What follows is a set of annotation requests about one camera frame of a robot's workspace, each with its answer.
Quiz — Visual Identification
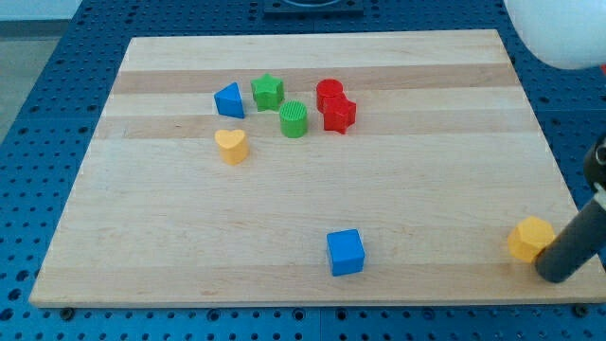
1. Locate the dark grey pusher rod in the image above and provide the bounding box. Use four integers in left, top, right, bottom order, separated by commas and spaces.
534, 196, 605, 283

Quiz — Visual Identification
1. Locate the yellow hexagon block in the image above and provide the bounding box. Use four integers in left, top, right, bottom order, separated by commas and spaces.
507, 216, 555, 263

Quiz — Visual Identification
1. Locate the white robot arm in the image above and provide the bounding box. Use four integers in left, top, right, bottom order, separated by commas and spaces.
504, 0, 605, 283

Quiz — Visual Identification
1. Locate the blue cube block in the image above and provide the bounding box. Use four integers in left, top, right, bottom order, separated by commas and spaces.
327, 229, 365, 277

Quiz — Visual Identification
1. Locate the red star block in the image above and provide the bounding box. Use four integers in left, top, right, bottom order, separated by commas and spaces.
323, 97, 357, 135

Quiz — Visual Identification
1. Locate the green star block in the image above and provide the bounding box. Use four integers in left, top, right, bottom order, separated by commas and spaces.
251, 73, 284, 111

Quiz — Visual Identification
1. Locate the wooden board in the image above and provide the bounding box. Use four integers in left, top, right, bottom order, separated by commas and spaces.
29, 29, 605, 308

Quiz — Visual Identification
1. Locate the red cylinder block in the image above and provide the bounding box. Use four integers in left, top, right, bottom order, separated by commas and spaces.
316, 79, 345, 113

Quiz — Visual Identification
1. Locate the green cylinder block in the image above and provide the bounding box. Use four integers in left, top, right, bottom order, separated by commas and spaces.
278, 100, 308, 138

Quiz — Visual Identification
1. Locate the yellow heart block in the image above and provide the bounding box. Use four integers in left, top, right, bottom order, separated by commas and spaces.
214, 130, 249, 166

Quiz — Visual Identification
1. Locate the blue triangle block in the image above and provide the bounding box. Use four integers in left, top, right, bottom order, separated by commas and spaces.
214, 82, 245, 118

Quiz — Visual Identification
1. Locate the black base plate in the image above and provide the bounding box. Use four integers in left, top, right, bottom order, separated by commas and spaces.
262, 0, 365, 17

